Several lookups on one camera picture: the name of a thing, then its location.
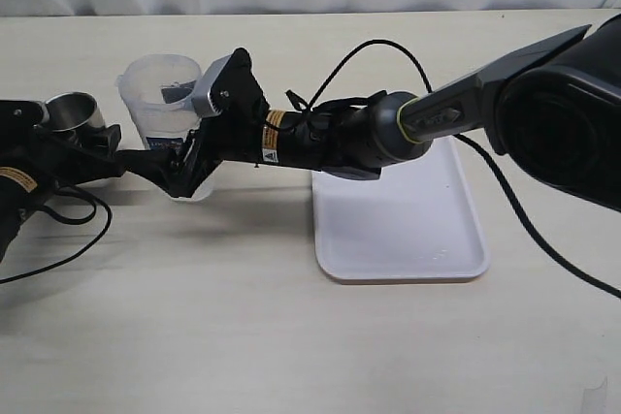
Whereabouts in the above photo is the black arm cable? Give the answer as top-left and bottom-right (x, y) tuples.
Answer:
(285, 39), (621, 300)
(0, 183), (114, 284)

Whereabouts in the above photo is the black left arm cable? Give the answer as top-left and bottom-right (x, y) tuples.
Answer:
(0, 183), (114, 284)

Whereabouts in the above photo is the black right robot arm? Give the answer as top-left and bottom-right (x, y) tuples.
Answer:
(114, 16), (620, 210)

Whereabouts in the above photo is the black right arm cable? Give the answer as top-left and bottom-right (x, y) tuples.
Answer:
(285, 39), (621, 300)

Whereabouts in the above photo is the clear plastic pitcher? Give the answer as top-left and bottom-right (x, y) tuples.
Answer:
(116, 54), (202, 151)

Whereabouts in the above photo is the white rectangular tray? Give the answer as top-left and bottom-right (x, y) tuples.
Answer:
(311, 138), (490, 283)

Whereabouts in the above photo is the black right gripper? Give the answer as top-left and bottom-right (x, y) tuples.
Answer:
(114, 48), (269, 199)

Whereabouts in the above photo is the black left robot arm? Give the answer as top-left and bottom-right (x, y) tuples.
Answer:
(1, 92), (122, 254)

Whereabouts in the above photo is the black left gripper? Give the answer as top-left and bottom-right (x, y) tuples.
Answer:
(0, 99), (125, 191)

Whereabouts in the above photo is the stainless steel cup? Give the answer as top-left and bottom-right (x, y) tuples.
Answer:
(44, 91), (106, 134)

